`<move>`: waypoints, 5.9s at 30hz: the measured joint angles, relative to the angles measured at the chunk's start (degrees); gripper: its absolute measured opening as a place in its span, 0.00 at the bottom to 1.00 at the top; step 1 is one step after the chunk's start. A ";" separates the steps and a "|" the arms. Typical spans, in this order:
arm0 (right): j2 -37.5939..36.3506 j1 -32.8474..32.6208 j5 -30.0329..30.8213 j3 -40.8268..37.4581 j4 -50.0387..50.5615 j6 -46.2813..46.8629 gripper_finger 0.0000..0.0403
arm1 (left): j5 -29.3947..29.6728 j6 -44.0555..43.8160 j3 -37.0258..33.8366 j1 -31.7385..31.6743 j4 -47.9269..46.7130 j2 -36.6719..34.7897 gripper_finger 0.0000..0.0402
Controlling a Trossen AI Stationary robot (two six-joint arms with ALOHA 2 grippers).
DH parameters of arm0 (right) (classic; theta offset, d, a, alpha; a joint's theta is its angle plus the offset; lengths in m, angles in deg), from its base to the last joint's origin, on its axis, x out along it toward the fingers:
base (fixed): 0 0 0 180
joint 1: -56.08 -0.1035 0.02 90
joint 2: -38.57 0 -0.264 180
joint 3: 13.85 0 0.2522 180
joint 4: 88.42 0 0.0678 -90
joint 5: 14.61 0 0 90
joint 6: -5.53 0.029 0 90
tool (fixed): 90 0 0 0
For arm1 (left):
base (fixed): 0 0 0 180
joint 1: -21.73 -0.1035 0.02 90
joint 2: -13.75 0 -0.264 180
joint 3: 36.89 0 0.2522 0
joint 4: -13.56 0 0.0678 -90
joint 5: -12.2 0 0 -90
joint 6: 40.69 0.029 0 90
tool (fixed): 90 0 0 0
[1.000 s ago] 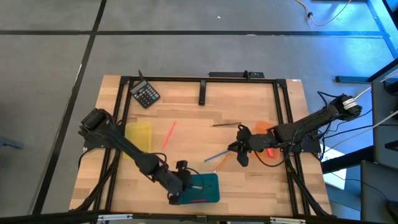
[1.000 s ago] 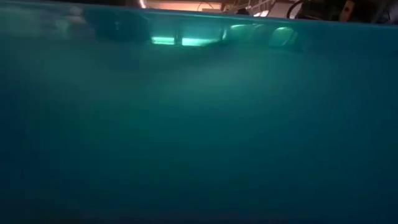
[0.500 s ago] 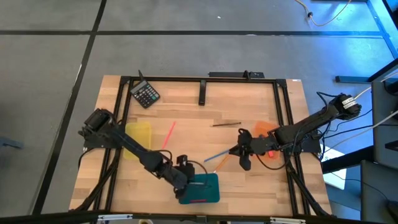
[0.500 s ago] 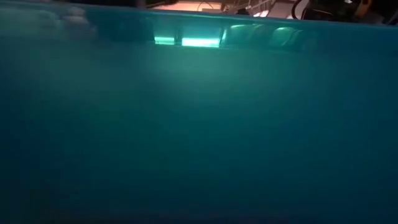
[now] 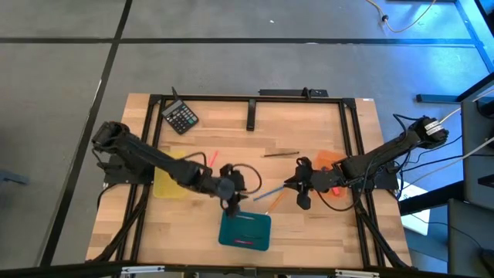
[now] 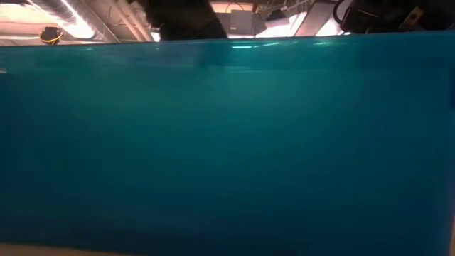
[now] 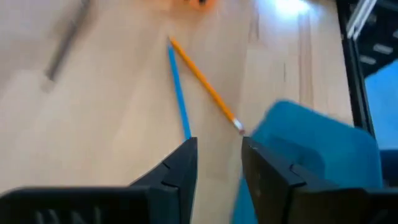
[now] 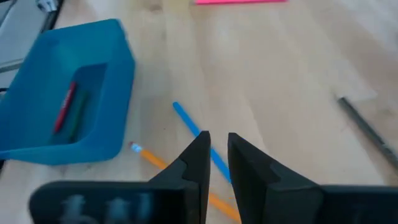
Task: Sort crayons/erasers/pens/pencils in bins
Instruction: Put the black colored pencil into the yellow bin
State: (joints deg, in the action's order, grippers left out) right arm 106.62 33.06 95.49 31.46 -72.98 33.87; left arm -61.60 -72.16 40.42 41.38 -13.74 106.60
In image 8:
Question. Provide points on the orange pencil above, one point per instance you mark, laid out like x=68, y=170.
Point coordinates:
x=152, y=159

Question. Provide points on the red pen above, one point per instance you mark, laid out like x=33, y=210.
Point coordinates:
x=64, y=107

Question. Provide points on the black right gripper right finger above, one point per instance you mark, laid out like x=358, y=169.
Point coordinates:
x=264, y=193

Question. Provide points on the blue pencil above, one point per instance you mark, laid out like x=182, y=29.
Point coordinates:
x=189, y=123

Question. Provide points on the black pencil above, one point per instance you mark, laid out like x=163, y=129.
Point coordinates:
x=367, y=129

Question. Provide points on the green pen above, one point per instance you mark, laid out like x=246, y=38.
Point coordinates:
x=77, y=115

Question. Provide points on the teal plastic bin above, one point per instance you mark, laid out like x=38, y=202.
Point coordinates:
x=115, y=93

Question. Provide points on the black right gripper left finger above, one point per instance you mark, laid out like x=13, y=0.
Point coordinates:
x=174, y=193

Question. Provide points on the pink paper pad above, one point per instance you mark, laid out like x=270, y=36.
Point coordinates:
x=239, y=1

